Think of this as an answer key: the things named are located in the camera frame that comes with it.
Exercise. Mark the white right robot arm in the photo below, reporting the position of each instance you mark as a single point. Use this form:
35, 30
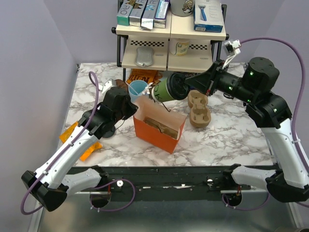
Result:
270, 112

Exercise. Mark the cream two-tier shelf rack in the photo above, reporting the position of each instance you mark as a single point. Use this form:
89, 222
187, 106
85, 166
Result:
204, 47

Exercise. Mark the white printed paper cup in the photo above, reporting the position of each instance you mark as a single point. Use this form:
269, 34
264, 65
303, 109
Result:
178, 47

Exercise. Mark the light blue cup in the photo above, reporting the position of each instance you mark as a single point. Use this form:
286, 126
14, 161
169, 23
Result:
136, 88

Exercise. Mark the silver blue toothpaste box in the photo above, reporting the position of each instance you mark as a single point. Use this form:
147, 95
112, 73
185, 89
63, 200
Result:
147, 21

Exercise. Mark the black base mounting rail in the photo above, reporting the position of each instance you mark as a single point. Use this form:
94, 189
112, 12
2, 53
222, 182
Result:
157, 184

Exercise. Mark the orange paper gift bag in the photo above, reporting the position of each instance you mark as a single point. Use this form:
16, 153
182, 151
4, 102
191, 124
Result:
172, 119

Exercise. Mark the brown cardboard cup carrier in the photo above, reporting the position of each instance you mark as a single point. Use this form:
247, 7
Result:
200, 114

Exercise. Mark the single brown cup carrier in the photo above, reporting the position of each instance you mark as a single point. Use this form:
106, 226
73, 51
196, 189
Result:
161, 127

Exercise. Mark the blue razor package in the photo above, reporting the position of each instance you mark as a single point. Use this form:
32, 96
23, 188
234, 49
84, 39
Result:
208, 16

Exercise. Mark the orange snack bag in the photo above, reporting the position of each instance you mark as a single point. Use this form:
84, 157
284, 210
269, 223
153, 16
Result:
148, 76

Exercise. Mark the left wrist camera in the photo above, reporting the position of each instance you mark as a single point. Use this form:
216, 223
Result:
107, 85

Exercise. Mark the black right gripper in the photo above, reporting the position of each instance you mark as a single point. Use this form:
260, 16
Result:
207, 82

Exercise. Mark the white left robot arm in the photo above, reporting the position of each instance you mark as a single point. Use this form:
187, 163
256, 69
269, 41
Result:
51, 184

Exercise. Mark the green paper coffee cup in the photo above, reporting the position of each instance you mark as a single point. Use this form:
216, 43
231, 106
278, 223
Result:
160, 92

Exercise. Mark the purple white toothpaste box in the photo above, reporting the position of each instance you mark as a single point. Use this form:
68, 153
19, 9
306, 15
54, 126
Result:
160, 18

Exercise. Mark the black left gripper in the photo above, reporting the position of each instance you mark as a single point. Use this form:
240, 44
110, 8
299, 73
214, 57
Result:
132, 108

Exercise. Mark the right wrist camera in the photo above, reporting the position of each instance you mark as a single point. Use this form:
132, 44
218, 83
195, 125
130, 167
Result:
232, 49

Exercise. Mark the black plastic cup lid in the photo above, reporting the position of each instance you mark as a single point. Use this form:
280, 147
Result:
176, 86

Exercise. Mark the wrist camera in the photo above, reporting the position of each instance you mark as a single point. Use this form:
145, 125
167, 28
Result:
107, 85
232, 49

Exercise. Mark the orange snack packet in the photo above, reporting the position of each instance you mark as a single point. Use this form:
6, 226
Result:
68, 132

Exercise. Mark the grey cartoon mug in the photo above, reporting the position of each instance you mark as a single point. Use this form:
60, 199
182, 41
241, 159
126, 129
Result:
182, 7

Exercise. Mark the teal toothpaste box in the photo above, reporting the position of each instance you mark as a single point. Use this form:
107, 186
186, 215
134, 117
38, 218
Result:
124, 12

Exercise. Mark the brown and white pouch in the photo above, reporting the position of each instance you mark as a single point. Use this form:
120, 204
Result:
122, 84

